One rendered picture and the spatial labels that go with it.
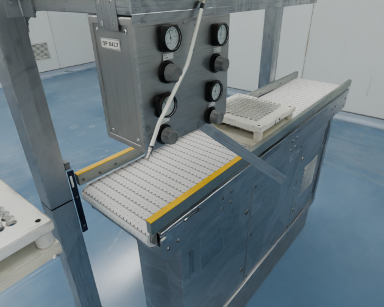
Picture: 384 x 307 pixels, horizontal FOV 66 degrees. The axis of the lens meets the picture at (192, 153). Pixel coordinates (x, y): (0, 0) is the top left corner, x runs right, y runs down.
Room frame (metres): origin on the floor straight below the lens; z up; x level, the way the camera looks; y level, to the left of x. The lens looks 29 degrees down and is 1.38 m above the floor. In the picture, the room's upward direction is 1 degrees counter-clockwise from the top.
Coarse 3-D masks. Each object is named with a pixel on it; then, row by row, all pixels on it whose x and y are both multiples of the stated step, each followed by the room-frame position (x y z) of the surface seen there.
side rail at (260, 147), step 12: (348, 84) 1.39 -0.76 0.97; (324, 96) 1.19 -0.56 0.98; (312, 108) 1.06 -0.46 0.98; (300, 120) 0.98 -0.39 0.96; (276, 132) 0.85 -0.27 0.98; (288, 132) 0.91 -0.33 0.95; (264, 144) 0.78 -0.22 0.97; (240, 168) 0.68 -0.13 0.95; (216, 180) 0.60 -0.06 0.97; (204, 192) 0.57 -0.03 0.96; (180, 204) 0.50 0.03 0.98; (192, 204) 0.53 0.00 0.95; (168, 216) 0.48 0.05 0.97; (156, 228) 0.45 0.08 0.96
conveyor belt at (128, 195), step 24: (264, 96) 1.31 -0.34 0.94; (288, 96) 1.30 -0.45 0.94; (312, 96) 1.30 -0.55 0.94; (168, 144) 0.85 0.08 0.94; (192, 144) 0.84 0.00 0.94; (216, 144) 0.84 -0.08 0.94; (120, 168) 0.71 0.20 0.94; (144, 168) 0.71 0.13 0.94; (168, 168) 0.70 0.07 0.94; (192, 168) 0.70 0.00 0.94; (216, 168) 0.70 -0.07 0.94; (96, 192) 0.60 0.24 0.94; (120, 192) 0.59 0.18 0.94; (144, 192) 0.59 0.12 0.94; (168, 192) 0.59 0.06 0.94; (120, 216) 0.52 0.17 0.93; (144, 216) 0.50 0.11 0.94; (144, 240) 0.45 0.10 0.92
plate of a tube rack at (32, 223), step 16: (0, 192) 0.42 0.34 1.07; (16, 192) 0.42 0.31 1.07; (16, 208) 0.38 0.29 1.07; (32, 208) 0.38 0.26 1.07; (16, 224) 0.34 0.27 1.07; (32, 224) 0.34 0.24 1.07; (48, 224) 0.35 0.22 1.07; (0, 240) 0.31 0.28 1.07; (16, 240) 0.31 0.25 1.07; (32, 240) 0.32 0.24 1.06; (0, 256) 0.29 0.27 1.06
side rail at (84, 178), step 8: (296, 72) 1.59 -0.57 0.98; (280, 80) 1.45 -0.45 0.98; (288, 80) 1.52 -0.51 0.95; (264, 88) 1.33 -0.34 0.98; (272, 88) 1.39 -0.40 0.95; (256, 96) 1.28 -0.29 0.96; (128, 152) 0.74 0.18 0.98; (136, 152) 0.76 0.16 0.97; (112, 160) 0.70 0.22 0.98; (120, 160) 0.72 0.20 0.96; (128, 160) 0.74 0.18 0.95; (96, 168) 0.66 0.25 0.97; (104, 168) 0.68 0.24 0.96; (112, 168) 0.69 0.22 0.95; (80, 176) 0.63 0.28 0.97; (88, 176) 0.64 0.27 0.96; (96, 176) 0.66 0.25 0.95; (80, 184) 0.62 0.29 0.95
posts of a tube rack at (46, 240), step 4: (44, 236) 0.34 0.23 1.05; (48, 236) 0.34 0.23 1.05; (52, 236) 0.35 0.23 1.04; (36, 240) 0.34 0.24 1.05; (40, 240) 0.34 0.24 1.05; (44, 240) 0.34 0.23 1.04; (48, 240) 0.34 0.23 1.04; (52, 240) 0.35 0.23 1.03; (36, 244) 0.34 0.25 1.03; (40, 244) 0.34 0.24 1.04; (44, 244) 0.34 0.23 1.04; (48, 244) 0.34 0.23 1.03; (40, 248) 0.34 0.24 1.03; (44, 248) 0.34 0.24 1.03
